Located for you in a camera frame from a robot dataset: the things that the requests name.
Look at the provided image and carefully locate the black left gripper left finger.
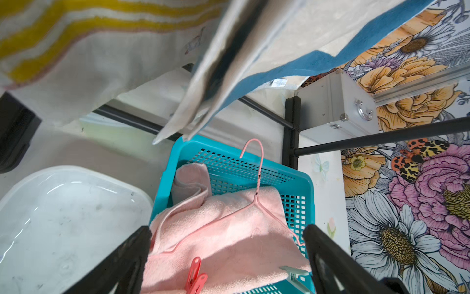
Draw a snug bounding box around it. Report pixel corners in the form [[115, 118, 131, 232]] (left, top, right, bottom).
[[65, 226, 151, 294]]

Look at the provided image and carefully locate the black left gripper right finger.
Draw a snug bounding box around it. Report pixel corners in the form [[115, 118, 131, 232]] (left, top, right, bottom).
[[302, 225, 408, 294]]

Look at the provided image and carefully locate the red clothespin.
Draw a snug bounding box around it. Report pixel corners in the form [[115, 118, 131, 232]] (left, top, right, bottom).
[[184, 257, 208, 294]]

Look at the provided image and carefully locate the pink towel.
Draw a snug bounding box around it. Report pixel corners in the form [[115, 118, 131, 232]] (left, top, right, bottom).
[[141, 163, 310, 294]]

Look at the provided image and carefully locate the pink wire hanger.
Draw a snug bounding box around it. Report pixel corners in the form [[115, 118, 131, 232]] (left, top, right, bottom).
[[161, 138, 306, 255]]

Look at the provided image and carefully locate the black clothes rack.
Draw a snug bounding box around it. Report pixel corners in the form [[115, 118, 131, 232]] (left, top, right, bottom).
[[0, 62, 470, 173]]

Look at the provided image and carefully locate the teal plastic basket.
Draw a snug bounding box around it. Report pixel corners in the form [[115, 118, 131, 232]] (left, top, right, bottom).
[[151, 137, 315, 294]]

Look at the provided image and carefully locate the mint clothespin on pink towel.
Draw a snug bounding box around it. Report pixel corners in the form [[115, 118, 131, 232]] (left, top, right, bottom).
[[279, 266, 313, 294]]

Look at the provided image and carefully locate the white plastic tray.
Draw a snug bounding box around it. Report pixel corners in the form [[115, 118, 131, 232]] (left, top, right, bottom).
[[1, 165, 153, 294]]

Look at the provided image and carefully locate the silver aluminium case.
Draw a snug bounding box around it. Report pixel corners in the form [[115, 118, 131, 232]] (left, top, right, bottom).
[[297, 69, 379, 143]]

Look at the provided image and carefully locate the yellow striped towel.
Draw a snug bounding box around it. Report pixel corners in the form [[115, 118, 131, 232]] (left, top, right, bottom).
[[1, 1, 228, 125]]

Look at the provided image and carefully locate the blue and beige towel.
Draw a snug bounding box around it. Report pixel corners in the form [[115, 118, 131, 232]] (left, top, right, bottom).
[[154, 1, 430, 144]]

